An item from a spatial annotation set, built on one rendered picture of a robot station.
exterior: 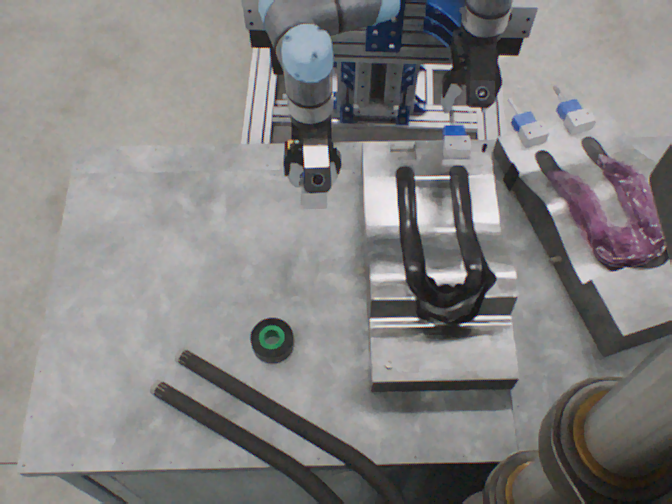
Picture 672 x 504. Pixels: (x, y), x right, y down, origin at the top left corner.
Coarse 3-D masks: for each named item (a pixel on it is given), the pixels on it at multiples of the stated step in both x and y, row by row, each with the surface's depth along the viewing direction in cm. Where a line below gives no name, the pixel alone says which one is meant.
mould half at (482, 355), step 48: (384, 144) 148; (432, 144) 148; (480, 144) 148; (384, 192) 143; (432, 192) 143; (480, 192) 143; (384, 240) 137; (432, 240) 137; (480, 240) 137; (384, 288) 128; (384, 336) 131; (432, 336) 131; (480, 336) 131; (384, 384) 129; (432, 384) 129; (480, 384) 130
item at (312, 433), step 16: (176, 352) 134; (192, 352) 134; (192, 368) 131; (208, 368) 130; (224, 384) 128; (240, 384) 127; (256, 400) 125; (272, 400) 124; (272, 416) 123; (288, 416) 122; (304, 432) 120; (320, 432) 119; (336, 448) 117
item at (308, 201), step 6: (300, 186) 135; (300, 192) 134; (306, 198) 136; (312, 198) 136; (318, 198) 136; (324, 198) 136; (306, 204) 137; (312, 204) 137; (318, 204) 138; (324, 204) 138
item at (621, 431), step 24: (648, 360) 44; (624, 384) 47; (648, 384) 43; (600, 408) 51; (624, 408) 47; (648, 408) 44; (600, 432) 51; (624, 432) 48; (648, 432) 45; (600, 456) 52; (624, 456) 50; (648, 456) 48; (528, 480) 70
